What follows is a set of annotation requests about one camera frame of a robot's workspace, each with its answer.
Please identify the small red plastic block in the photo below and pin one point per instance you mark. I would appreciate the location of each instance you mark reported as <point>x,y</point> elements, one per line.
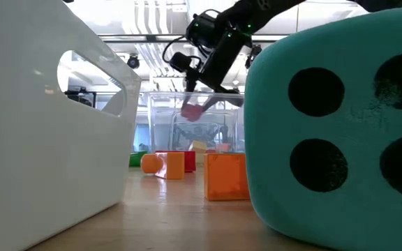
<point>192,112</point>

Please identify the black background equipment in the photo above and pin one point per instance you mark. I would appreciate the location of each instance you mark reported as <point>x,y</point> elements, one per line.
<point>82,99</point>

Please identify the pale yellow plastic block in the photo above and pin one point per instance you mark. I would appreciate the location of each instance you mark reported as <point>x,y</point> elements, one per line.
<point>198,147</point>

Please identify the black frame-mounted camera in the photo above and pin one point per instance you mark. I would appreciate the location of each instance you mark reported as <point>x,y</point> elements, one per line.
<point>251,61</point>

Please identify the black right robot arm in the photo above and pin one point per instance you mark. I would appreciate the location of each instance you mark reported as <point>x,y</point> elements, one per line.
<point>250,14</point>

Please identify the large orange plastic block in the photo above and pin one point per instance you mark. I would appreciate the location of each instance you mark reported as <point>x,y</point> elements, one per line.
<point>225,178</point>

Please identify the teal foam die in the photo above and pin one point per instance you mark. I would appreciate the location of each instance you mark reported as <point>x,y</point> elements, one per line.
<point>358,129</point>

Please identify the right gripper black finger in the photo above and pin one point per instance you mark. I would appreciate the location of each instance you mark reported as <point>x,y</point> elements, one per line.
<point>191,83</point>
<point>232,98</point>

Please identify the green plastic block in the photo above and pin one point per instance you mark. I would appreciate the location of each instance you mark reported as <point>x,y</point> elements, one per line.
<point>139,159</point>

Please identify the black round spotlight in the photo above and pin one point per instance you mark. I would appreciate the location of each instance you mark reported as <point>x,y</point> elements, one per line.
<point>133,62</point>

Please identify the clear plastic bin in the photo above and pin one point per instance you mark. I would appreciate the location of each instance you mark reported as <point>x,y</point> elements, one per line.
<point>159,132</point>

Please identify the small orange-red block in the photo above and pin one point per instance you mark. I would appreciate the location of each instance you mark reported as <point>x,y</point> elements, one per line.
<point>223,148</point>

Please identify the large red plastic block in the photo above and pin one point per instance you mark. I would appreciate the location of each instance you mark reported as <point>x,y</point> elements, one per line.
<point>190,162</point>

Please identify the black frame crossbar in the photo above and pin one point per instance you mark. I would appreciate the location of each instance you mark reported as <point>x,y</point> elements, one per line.
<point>151,38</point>

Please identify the yellow-orange block with stud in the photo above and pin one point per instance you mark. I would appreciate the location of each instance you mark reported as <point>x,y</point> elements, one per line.
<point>174,165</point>

